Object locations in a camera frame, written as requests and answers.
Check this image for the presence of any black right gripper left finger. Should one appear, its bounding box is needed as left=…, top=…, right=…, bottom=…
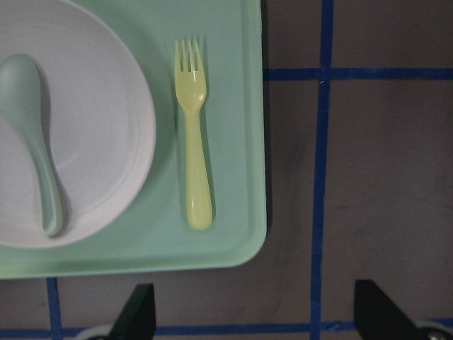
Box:
left=109, top=283, right=156, bottom=340

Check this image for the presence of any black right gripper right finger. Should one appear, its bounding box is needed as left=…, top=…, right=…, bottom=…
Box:
left=355, top=280, right=423, bottom=339

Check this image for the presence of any white round plate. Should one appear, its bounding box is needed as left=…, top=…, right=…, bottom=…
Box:
left=1, top=1, right=156, bottom=249

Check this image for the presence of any yellow plastic fork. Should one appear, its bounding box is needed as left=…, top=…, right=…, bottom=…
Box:
left=174, top=40, right=213, bottom=231

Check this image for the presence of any mint green tray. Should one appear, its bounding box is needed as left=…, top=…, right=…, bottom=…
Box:
left=1, top=1, right=266, bottom=278

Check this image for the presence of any grey-green plastic spoon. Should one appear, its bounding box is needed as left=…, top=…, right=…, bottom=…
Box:
left=1, top=55, right=63, bottom=237

